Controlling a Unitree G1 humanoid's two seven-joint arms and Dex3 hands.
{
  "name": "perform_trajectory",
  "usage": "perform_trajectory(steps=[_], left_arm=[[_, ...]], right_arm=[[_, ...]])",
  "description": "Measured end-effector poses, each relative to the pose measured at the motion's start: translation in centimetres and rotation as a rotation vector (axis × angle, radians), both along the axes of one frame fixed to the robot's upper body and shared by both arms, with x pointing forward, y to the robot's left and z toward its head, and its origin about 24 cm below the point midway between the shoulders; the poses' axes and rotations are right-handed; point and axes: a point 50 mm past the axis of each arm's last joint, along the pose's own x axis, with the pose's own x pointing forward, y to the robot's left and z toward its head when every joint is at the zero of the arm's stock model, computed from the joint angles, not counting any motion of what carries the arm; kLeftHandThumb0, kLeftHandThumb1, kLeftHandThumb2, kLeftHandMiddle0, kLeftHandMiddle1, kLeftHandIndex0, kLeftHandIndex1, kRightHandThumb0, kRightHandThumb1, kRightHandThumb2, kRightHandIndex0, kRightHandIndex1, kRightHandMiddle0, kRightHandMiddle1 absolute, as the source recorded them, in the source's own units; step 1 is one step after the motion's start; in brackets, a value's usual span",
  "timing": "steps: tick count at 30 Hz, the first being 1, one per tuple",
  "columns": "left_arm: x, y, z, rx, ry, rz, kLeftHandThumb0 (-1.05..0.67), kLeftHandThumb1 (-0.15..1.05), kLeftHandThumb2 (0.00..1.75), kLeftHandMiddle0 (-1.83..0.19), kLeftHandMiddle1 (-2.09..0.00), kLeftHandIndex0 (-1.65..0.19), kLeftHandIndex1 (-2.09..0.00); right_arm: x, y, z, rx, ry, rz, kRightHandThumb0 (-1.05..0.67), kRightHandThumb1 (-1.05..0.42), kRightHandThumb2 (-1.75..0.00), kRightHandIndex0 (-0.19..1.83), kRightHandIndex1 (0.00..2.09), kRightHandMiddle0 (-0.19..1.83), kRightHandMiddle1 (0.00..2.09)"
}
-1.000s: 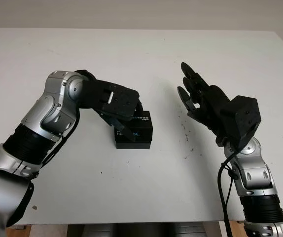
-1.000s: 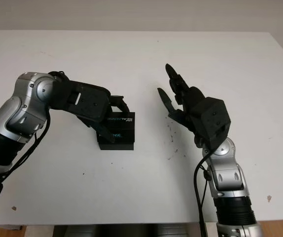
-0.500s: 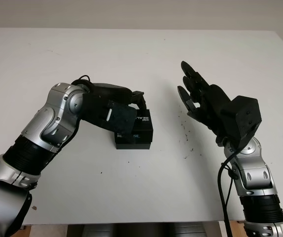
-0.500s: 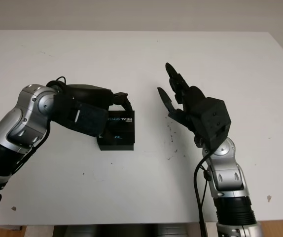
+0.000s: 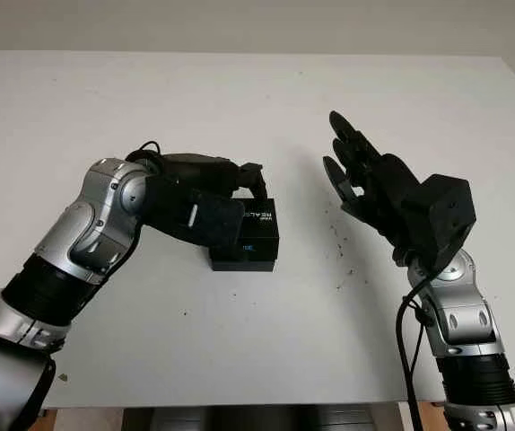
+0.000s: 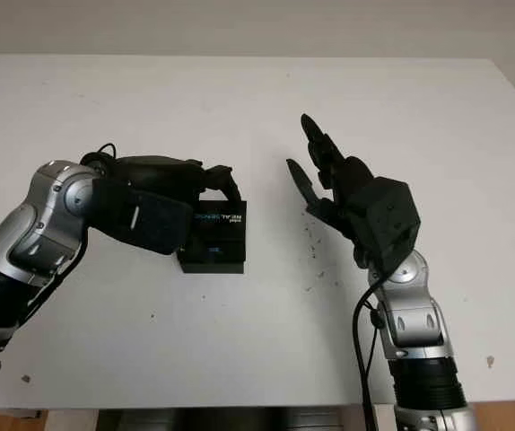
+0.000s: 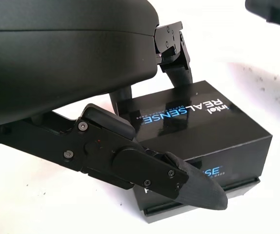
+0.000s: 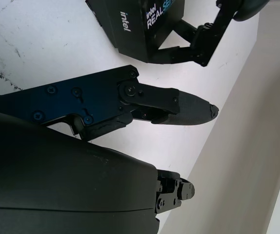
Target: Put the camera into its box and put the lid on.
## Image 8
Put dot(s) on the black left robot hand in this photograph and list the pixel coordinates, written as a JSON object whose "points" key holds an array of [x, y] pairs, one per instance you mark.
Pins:
{"points": [[203, 41]]}

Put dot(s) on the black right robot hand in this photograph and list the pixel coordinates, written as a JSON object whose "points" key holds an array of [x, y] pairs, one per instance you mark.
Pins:
{"points": [[57, 182]]}

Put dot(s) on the black camera box base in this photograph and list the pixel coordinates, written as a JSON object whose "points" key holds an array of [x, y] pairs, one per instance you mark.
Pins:
{"points": [[94, 12]]}

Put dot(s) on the black RealSense box lid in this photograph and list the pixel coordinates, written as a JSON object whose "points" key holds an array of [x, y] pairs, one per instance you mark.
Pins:
{"points": [[135, 36]]}

